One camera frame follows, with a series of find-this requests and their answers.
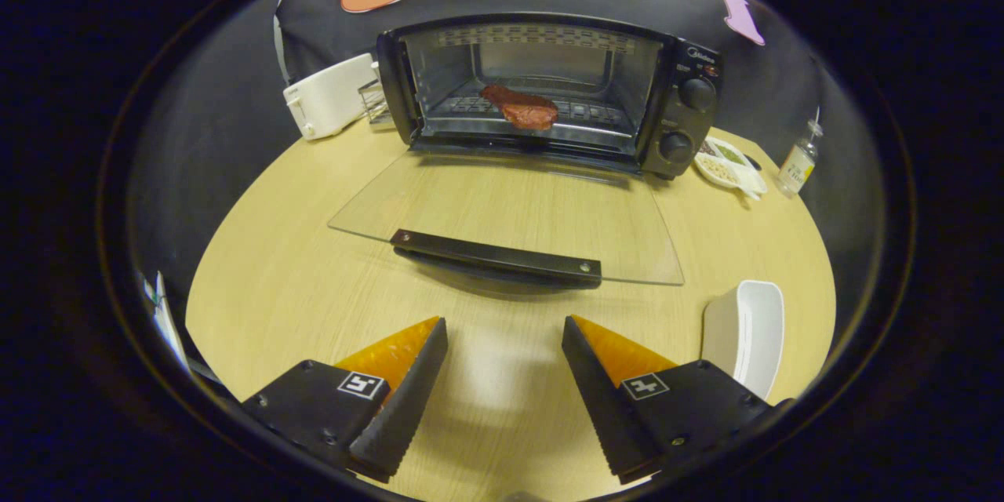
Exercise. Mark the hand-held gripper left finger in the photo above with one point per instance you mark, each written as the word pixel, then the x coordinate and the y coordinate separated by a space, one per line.
pixel 408 400

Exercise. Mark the small white rectangular tray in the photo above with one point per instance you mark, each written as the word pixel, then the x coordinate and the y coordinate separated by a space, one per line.
pixel 745 329

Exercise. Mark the black toaster oven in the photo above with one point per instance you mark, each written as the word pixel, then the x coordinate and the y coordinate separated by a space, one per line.
pixel 682 125

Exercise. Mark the red meat slice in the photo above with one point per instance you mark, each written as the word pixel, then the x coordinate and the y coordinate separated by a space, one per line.
pixel 525 110

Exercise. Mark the clear glass bottle yellow label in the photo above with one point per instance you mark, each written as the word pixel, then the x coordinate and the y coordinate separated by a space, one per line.
pixel 796 165

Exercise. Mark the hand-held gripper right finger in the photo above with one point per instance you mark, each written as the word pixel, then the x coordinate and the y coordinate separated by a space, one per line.
pixel 604 400

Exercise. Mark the white bread toaster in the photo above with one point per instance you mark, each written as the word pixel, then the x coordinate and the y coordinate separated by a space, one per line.
pixel 329 98

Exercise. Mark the white divided dish with beans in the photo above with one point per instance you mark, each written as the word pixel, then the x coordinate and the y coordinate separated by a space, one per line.
pixel 725 169

